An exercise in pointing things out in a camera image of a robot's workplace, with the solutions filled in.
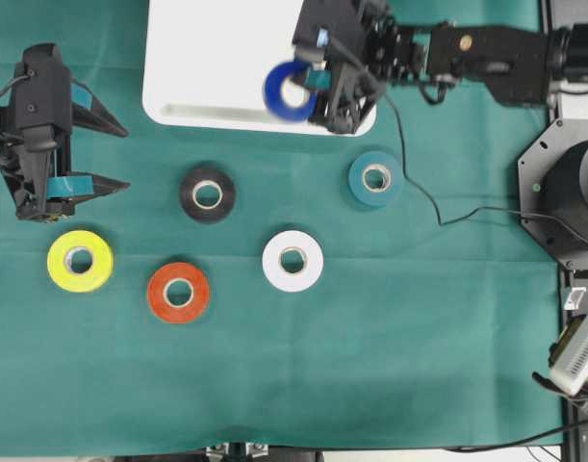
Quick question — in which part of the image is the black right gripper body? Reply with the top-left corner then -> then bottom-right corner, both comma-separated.
308,1 -> 394,135

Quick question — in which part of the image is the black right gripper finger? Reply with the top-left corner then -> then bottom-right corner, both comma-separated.
294,67 -> 332,91

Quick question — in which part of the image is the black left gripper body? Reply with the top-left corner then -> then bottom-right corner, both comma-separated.
0,107 -> 74,222

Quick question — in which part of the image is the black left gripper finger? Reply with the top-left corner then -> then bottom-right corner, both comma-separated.
71,80 -> 129,138
46,173 -> 131,205

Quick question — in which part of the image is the blue tape roll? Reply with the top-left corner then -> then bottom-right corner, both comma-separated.
263,61 -> 318,122

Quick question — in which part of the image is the yellow tape roll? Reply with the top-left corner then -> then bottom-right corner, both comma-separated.
47,230 -> 115,293

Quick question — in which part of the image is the teal tape roll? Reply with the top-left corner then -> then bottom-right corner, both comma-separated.
348,150 -> 403,208

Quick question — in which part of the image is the red tape roll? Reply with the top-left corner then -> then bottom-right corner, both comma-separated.
146,262 -> 211,324

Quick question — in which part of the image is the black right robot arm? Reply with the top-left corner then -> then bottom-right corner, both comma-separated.
293,1 -> 588,135

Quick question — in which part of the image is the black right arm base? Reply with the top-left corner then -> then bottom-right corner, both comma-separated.
516,0 -> 588,270

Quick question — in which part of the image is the white plastic tray case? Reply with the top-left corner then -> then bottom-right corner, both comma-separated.
141,0 -> 379,139

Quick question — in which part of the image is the black tape roll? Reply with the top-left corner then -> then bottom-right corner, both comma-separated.
179,167 -> 236,224

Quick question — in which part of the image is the white tape roll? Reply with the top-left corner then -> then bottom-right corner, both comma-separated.
262,230 -> 323,293

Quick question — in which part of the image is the green table cloth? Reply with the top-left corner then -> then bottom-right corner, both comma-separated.
0,1 -> 562,456

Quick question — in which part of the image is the silver vented box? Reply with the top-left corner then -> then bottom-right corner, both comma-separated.
550,314 -> 588,396

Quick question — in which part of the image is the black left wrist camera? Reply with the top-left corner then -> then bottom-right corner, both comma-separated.
10,43 -> 72,152

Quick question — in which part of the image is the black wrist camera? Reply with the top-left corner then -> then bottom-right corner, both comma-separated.
10,43 -> 72,152
292,0 -> 367,63

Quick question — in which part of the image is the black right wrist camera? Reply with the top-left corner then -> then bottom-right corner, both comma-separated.
292,0 -> 367,63

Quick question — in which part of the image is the black left camera cable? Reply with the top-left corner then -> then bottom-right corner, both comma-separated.
0,71 -> 35,107

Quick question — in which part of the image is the black camera cable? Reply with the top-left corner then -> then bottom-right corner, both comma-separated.
0,71 -> 35,107
321,33 -> 588,251

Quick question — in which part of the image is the black right camera cable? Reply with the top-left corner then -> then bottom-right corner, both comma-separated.
321,33 -> 588,251

